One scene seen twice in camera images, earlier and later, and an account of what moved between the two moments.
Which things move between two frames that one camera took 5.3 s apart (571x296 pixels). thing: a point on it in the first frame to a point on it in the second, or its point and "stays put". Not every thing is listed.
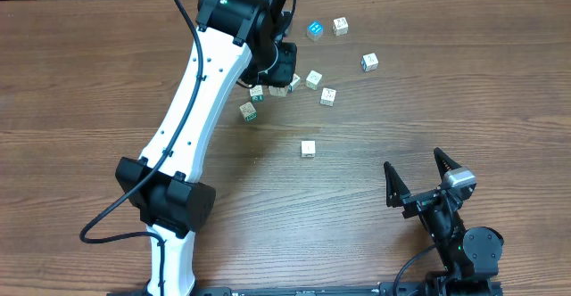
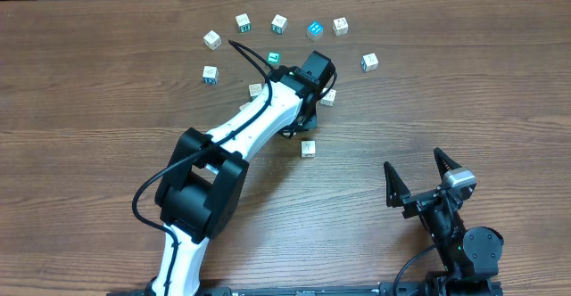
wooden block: [256, 94] stays put
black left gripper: [284, 64] to [310, 120]
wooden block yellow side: [327, 96] stays put
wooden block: [309, 149] stays put
